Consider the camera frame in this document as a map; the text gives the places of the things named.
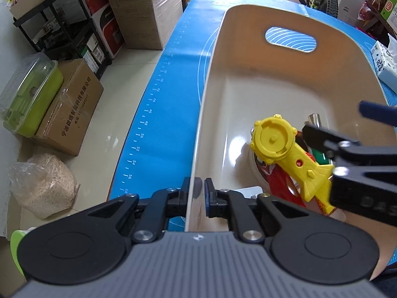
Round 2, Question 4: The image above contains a green cylinder toy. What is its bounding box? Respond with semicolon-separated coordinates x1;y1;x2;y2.
305;113;335;166

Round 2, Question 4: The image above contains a blue silicone mat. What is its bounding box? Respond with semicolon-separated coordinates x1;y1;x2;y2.
107;0;397;266

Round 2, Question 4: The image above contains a clear bag of grain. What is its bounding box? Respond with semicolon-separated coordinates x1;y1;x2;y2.
9;153;80;219

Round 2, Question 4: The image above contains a yellow toy launcher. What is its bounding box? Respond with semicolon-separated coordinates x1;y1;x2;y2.
251;115;335;202

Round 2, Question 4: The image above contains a large taped cardboard box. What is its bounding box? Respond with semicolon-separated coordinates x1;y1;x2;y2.
99;0;183;50

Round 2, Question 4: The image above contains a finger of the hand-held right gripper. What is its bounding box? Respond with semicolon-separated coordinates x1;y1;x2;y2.
301;123;397;178
359;100;397;128

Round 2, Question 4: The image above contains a green printed carton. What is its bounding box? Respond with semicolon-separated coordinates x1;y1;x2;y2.
380;0;397;22

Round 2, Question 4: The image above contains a brown printed cardboard box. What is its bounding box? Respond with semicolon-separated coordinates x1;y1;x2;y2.
33;58;104;156

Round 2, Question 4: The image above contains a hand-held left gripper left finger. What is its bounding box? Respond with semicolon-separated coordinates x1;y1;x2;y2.
77;176;191;246

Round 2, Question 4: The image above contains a green container with clear lid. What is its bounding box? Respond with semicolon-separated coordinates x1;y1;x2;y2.
0;52;64;138

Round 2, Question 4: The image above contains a black metal rack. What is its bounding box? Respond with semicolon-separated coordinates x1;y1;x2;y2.
12;0;114;79

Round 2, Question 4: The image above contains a beige plastic bin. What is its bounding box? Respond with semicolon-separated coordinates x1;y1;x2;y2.
185;4;388;232

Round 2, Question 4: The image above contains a white red appliance box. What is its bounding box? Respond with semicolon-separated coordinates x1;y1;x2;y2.
91;4;125;60

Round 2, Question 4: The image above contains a dark blue clothing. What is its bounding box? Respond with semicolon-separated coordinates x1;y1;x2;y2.
370;265;397;298

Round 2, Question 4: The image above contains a green white plastic object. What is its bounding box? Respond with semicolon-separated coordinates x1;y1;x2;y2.
10;228;34;274

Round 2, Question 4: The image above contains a white tissue pack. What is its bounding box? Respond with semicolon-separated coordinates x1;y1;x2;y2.
370;40;397;92

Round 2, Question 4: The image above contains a red snack packet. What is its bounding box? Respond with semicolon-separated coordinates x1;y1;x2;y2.
256;153;337;215

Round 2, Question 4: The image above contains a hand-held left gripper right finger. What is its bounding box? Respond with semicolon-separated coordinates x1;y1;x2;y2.
204;178;317;246

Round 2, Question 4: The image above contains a green white small box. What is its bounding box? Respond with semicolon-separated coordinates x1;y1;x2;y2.
77;34;106;69

